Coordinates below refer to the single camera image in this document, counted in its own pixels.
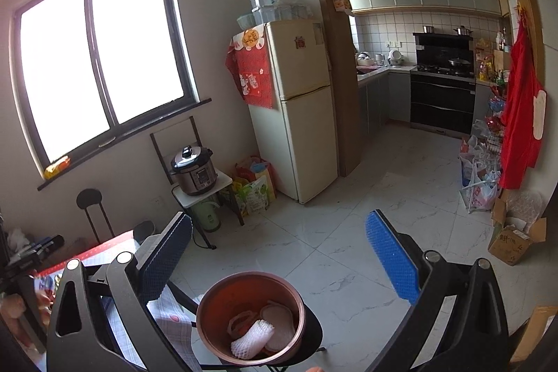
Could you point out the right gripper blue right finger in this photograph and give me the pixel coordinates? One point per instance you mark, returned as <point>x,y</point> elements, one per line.
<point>398,265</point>

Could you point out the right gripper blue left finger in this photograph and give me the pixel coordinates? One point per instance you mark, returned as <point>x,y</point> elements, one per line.
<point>159,254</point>

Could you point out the white foam fruit net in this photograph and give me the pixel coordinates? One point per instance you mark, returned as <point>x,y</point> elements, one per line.
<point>253,341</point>

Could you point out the brown plastic trash bucket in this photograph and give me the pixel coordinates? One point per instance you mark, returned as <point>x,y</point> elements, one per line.
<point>250,319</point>

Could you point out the black kitchen stove unit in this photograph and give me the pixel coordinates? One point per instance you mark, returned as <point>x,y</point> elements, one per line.
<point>443,84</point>

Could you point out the blue plaid tablecloth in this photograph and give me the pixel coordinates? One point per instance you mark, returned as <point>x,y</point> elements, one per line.
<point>166,311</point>

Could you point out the green thermos kettle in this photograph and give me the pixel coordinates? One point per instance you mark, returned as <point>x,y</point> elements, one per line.
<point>206,213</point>

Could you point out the electric pressure cooker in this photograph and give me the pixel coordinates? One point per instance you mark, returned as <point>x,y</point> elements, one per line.
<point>193,169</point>

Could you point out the small white side table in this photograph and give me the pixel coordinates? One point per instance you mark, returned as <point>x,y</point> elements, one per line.
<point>169,141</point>

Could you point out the yellow orange item on sill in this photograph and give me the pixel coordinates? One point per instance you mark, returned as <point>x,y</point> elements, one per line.
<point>57,167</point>

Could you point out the black folding stool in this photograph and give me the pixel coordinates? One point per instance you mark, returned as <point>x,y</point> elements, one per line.
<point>283,336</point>

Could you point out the open cardboard box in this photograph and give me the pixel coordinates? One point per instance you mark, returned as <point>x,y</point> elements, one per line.
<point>517,225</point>

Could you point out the plastic bags on floor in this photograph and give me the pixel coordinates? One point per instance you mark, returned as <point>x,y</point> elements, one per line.
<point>480,168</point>

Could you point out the green shopping bag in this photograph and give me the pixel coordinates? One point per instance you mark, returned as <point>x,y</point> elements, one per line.
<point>252,189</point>

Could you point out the cream two-door refrigerator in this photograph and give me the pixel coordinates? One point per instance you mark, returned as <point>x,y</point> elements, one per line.
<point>297,134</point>

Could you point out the red hanging garment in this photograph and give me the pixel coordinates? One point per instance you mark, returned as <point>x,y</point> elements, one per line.
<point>520,148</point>

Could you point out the dark framed window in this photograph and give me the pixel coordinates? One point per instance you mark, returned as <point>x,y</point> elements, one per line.
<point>90,74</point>

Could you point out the red cloth fridge cover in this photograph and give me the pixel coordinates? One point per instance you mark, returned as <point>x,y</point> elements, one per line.
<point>248,62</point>

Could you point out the white containers on fridge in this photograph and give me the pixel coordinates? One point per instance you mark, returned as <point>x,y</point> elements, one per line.
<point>267,11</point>

